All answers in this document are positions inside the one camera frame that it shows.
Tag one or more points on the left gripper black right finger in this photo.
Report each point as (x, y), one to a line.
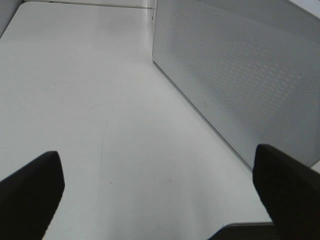
(290, 193)

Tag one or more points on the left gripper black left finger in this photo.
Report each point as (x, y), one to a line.
(29, 198)

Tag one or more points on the white microwave door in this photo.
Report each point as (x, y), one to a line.
(251, 67)

